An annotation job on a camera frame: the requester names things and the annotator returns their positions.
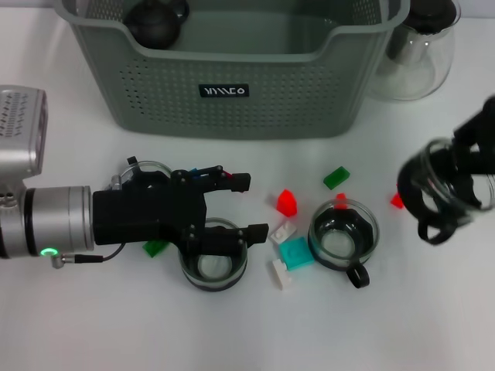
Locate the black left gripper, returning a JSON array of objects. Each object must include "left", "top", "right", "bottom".
[{"left": 92, "top": 165, "right": 270, "bottom": 258}]

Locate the glass teacup with black sleeve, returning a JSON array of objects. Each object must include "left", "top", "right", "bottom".
[
  {"left": 307, "top": 197, "right": 380, "bottom": 290},
  {"left": 177, "top": 217, "right": 248, "bottom": 293},
  {"left": 115, "top": 155, "right": 175, "bottom": 194},
  {"left": 396, "top": 138, "right": 495, "bottom": 247}
]

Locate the grey-green perforated storage bin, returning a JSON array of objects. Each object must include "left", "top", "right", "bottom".
[{"left": 53, "top": 0, "right": 411, "bottom": 140}]

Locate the dark red toy brick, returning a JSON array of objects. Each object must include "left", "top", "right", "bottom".
[{"left": 224, "top": 172, "right": 249, "bottom": 193}]

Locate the white studded toy brick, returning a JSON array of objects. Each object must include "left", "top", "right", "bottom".
[{"left": 269, "top": 222, "right": 299, "bottom": 244}]

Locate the orange-red sloped toy brick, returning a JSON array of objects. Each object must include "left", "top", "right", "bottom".
[{"left": 276, "top": 188, "right": 299, "bottom": 217}]

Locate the teal square toy brick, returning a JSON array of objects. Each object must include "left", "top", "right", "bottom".
[{"left": 278, "top": 236, "right": 315, "bottom": 271}]

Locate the white notched toy brick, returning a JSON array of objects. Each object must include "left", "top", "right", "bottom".
[{"left": 270, "top": 258, "right": 294, "bottom": 291}]

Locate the green rectangular toy brick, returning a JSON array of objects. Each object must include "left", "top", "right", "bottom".
[
  {"left": 323, "top": 165, "right": 352, "bottom": 190},
  {"left": 142, "top": 239, "right": 171, "bottom": 258}
]

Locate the glass carafe with black lid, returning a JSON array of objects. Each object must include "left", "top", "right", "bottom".
[{"left": 369, "top": 0, "right": 463, "bottom": 102}]

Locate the black round teapot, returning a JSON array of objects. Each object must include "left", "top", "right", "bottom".
[{"left": 123, "top": 0, "right": 190, "bottom": 50}]

